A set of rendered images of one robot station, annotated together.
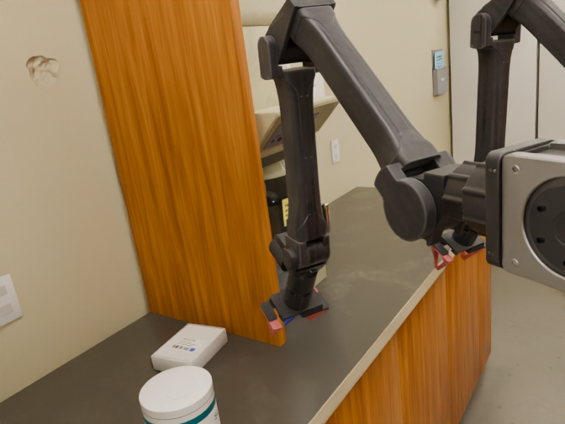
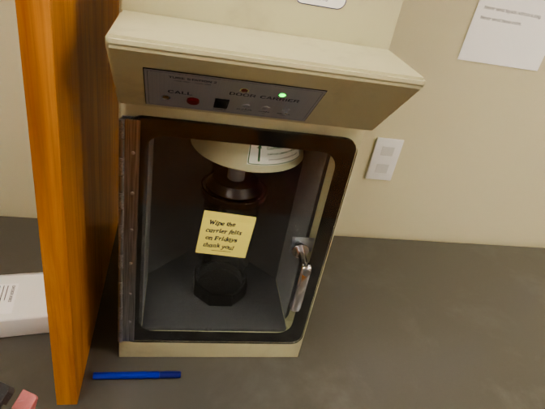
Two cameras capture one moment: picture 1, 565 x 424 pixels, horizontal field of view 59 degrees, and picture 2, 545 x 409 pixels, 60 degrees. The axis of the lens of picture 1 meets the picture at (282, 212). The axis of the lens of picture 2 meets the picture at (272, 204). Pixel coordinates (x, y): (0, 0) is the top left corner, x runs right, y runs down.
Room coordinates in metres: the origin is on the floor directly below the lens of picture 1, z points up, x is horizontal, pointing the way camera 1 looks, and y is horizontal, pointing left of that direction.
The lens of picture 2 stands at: (0.93, -0.42, 1.63)
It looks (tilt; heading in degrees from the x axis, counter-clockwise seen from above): 31 degrees down; 39
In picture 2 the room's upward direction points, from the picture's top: 12 degrees clockwise
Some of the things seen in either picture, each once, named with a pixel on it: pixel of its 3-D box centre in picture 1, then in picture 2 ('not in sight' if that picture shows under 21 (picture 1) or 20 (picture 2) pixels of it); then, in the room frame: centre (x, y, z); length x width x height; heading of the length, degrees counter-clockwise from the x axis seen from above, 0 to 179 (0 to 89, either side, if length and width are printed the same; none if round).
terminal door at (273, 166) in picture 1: (293, 219); (229, 250); (1.34, -0.03, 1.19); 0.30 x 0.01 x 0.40; 143
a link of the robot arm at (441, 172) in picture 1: (438, 204); not in sight; (0.58, -0.19, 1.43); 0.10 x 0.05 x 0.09; 26
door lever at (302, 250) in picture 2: (322, 216); (298, 278); (1.40, -0.11, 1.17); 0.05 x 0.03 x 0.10; 53
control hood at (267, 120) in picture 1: (296, 123); (262, 88); (1.31, -0.07, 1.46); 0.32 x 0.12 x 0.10; 144
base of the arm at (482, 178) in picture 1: (494, 197); not in sight; (0.51, -0.23, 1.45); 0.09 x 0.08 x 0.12; 116
